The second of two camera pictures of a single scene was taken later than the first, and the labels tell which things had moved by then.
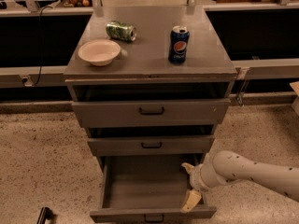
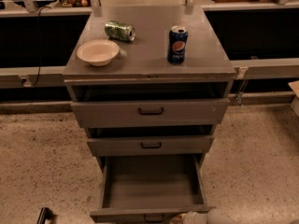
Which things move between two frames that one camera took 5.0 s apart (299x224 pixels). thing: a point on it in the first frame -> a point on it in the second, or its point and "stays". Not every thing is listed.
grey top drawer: x=145 y=113 stays
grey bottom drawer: x=148 y=188 stays
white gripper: x=196 y=176 -> x=193 y=217
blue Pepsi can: x=179 y=37 stays
